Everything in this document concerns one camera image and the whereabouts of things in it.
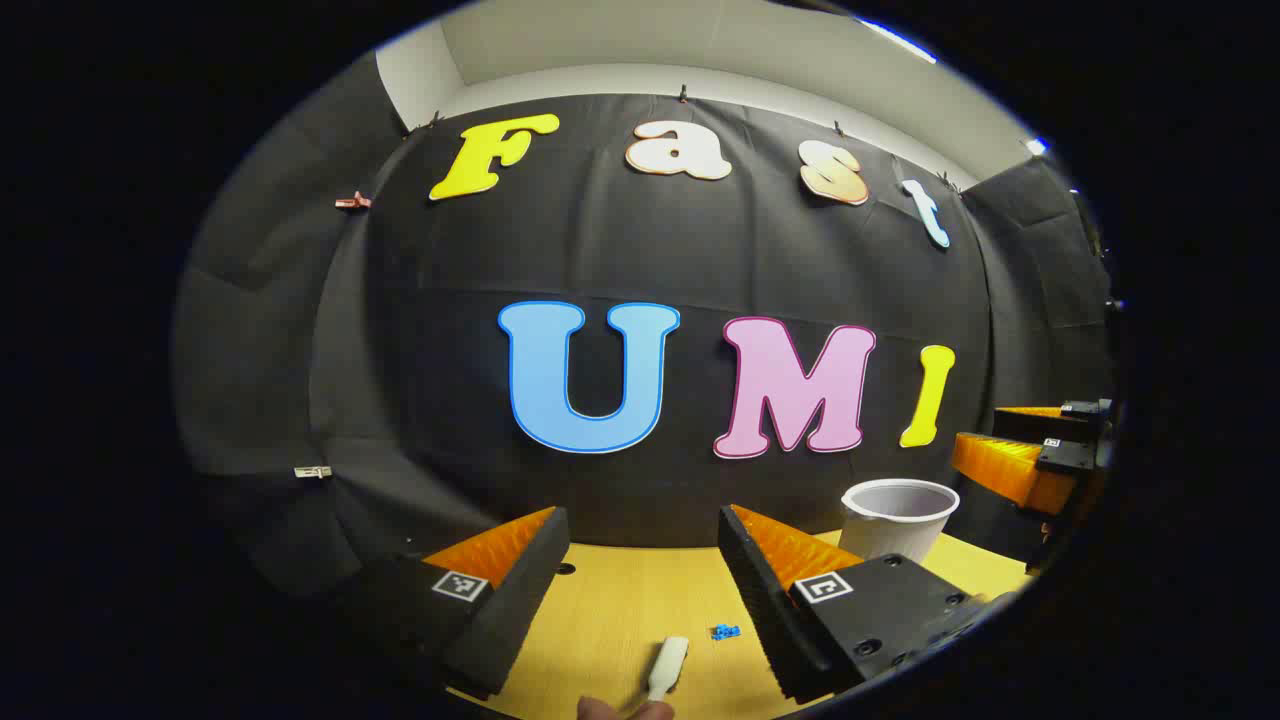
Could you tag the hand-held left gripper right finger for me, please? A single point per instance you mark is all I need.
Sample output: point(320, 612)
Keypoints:
point(760, 610)

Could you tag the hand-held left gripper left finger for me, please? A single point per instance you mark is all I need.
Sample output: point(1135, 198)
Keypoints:
point(520, 600)

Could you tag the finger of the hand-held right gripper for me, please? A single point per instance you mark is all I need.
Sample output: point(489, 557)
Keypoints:
point(1050, 425)
point(1010, 470)

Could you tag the blue paper scrap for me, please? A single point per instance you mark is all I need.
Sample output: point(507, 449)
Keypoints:
point(725, 632)

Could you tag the white ribbed garbage bin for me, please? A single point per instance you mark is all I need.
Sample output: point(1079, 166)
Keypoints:
point(890, 535)

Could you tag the white cloth clip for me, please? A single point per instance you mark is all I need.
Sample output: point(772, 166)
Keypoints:
point(313, 471)

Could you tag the ceiling light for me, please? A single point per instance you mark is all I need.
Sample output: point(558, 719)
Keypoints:
point(1037, 146)

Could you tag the black backdrop cloth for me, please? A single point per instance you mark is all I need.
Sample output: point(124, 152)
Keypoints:
point(600, 250)

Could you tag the red cloth clip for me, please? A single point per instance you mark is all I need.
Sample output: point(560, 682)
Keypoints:
point(352, 202)

